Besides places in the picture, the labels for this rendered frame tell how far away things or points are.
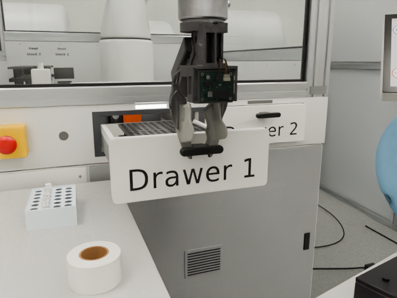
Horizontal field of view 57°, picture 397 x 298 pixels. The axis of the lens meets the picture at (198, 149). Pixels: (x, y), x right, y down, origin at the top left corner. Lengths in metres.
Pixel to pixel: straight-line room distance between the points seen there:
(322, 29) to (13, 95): 0.84
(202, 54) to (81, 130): 0.48
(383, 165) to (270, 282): 1.00
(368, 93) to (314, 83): 1.64
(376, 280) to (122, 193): 0.39
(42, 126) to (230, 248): 0.64
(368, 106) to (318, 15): 1.69
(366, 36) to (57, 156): 2.32
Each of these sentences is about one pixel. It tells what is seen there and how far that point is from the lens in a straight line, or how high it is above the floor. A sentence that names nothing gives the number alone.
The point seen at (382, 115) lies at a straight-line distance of 2.69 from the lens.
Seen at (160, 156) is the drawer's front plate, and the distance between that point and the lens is 0.62.
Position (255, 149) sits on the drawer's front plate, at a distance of 0.68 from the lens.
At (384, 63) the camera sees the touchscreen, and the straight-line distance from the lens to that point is 1.27.
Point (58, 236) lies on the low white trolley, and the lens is 0.68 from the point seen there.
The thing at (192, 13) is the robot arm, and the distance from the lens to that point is 0.55.
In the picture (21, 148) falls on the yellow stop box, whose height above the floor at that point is 0.86.
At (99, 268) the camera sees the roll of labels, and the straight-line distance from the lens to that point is 0.50.
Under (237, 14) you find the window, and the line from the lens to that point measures 1.04.
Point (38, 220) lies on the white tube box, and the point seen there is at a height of 0.78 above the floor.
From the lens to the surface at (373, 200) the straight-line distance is 2.82.
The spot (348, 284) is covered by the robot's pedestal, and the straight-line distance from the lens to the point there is 0.55.
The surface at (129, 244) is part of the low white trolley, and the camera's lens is 0.62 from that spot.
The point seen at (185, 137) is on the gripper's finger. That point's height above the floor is 0.93.
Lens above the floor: 1.05
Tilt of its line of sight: 13 degrees down
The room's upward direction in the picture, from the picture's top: straight up
